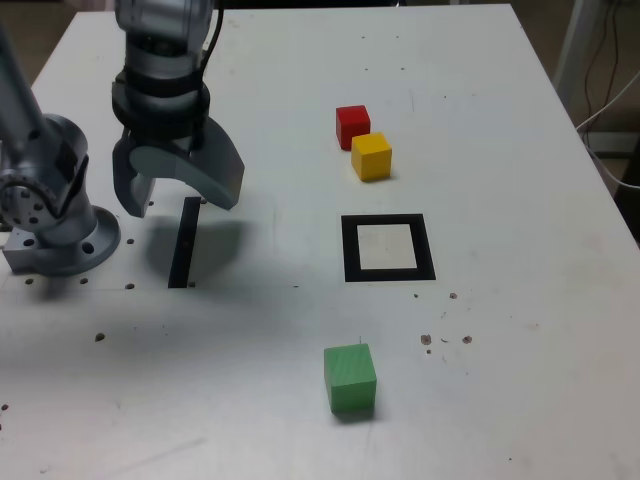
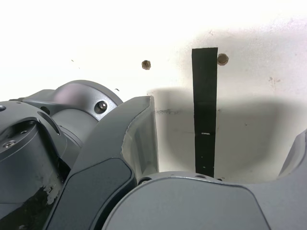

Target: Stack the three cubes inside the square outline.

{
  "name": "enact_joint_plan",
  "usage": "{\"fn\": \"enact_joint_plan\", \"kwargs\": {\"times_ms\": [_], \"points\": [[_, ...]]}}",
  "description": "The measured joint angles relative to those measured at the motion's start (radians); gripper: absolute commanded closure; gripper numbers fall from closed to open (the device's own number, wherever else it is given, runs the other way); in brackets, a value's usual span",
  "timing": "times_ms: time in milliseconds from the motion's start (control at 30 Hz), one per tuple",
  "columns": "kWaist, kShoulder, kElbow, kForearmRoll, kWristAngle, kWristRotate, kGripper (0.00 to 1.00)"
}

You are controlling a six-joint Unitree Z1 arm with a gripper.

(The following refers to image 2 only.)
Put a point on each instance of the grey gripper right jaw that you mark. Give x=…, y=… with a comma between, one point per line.
x=192, y=206

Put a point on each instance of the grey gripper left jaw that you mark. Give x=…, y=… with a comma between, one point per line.
x=103, y=148

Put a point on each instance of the black tape strip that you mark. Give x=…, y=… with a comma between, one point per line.
x=205, y=107

